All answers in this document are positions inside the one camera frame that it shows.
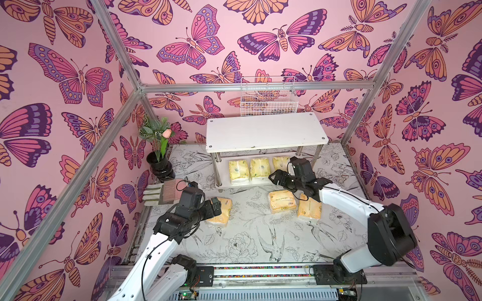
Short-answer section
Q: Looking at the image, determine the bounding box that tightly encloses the orange tissue pack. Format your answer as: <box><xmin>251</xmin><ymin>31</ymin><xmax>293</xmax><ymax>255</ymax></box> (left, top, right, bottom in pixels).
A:
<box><xmin>297</xmin><ymin>193</ymin><xmax>322</xmax><ymax>220</ymax></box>
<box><xmin>268</xmin><ymin>190</ymin><xmax>297</xmax><ymax>214</ymax></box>
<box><xmin>207</xmin><ymin>198</ymin><xmax>233</xmax><ymax>227</ymax></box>

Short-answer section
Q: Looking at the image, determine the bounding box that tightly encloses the yellow green tissue pack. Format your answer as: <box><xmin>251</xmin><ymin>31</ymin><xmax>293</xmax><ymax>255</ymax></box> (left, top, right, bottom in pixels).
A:
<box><xmin>250</xmin><ymin>158</ymin><xmax>271</xmax><ymax>183</ymax></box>
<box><xmin>228</xmin><ymin>159</ymin><xmax>251</xmax><ymax>185</ymax></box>
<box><xmin>272</xmin><ymin>156</ymin><xmax>290</xmax><ymax>173</ymax></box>

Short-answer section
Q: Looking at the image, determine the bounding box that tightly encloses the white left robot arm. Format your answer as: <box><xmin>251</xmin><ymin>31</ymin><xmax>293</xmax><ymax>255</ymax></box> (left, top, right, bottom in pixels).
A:
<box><xmin>109</xmin><ymin>186</ymin><xmax>222</xmax><ymax>300</ymax></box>

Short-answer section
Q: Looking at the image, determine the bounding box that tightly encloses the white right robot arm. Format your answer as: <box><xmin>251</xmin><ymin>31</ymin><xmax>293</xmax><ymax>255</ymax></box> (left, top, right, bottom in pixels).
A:
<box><xmin>269</xmin><ymin>157</ymin><xmax>418</xmax><ymax>282</ymax></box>

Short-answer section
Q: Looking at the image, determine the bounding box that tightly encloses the white two-tier shelf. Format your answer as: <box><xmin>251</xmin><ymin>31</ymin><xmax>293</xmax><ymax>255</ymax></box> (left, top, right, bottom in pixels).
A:
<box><xmin>206</xmin><ymin>112</ymin><xmax>328</xmax><ymax>189</ymax></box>

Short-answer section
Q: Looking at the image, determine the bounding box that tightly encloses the pink dust brush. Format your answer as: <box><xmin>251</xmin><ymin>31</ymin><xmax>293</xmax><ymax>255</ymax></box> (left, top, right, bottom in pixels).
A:
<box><xmin>142</xmin><ymin>179</ymin><xmax>188</xmax><ymax>206</ymax></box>

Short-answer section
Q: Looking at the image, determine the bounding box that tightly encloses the black vase with artificial plant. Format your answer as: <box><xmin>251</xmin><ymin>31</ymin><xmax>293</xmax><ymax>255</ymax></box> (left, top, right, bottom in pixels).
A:
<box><xmin>139</xmin><ymin>115</ymin><xmax>175</xmax><ymax>183</ymax></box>

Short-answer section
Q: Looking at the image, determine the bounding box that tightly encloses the white wire basket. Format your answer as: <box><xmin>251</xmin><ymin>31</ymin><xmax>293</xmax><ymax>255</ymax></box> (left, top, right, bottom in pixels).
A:
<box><xmin>239</xmin><ymin>80</ymin><xmax>299</xmax><ymax>117</ymax></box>

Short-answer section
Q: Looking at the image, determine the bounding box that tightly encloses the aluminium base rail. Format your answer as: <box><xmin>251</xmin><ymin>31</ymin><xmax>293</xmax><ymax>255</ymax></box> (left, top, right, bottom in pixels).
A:
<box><xmin>124</xmin><ymin>261</ymin><xmax>430</xmax><ymax>301</ymax></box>

